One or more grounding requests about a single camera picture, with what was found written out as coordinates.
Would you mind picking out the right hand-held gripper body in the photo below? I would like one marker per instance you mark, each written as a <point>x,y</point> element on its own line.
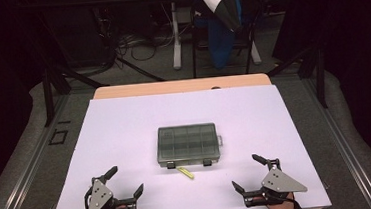
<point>280,184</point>

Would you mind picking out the blue white black jacket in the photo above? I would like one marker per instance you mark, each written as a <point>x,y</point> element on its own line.
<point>220,41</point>

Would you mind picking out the aluminium floor rail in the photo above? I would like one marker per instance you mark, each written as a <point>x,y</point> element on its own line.
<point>28,172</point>
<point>343,139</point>

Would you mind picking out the dark table grommet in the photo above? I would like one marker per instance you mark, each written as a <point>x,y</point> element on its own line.
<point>216,87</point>

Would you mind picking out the yellow-green plastic clip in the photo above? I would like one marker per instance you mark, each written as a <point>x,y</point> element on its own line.
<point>185,173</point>

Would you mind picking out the grey transparent compartment box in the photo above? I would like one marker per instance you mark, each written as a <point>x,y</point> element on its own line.
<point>186,144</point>

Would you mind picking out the white table mat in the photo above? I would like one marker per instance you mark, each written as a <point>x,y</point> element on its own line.
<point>124,122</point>

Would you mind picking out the black metal stand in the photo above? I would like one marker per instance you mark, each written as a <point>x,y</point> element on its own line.
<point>320,77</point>
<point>48,95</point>

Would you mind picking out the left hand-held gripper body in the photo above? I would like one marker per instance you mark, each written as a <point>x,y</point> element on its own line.
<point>98,195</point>

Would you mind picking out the black metal chair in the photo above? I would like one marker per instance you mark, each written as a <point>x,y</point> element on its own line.
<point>193,50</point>

